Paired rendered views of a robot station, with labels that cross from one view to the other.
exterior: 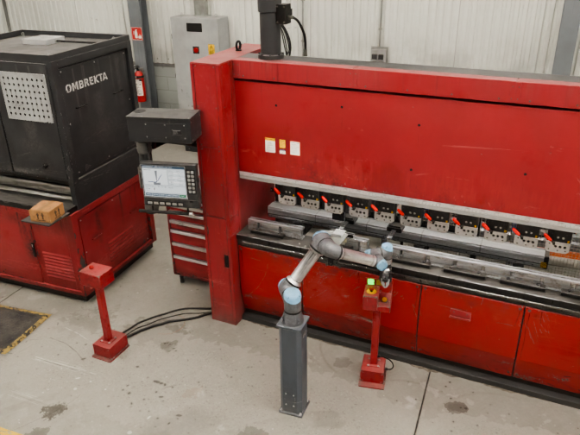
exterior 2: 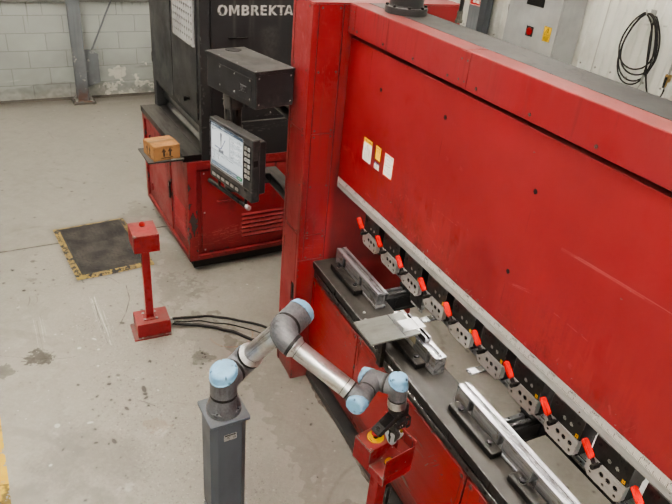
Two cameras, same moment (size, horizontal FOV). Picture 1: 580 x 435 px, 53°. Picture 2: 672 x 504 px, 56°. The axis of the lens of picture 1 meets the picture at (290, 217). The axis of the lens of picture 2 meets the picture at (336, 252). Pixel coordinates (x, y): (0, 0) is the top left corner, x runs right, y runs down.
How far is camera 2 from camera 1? 2.51 m
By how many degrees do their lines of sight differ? 33
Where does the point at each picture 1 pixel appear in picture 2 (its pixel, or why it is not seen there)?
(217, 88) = (309, 39)
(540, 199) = not seen: outside the picture
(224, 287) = not seen: hidden behind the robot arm
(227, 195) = (301, 202)
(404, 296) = (444, 477)
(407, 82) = (533, 98)
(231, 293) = not seen: hidden behind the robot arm
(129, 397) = (103, 388)
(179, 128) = (245, 82)
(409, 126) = (521, 188)
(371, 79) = (485, 78)
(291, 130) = (388, 136)
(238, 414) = (162, 485)
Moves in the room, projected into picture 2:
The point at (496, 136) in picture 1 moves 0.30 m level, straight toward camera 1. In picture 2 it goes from (658, 275) to (583, 299)
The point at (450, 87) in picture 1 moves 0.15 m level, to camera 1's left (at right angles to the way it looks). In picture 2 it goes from (596, 130) to (547, 116)
